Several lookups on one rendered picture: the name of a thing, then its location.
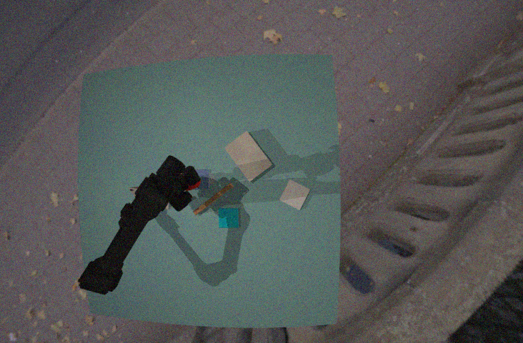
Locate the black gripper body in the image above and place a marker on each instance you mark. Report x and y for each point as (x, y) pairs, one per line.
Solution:
(190, 177)

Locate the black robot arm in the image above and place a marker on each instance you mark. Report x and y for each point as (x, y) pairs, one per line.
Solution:
(103, 274)

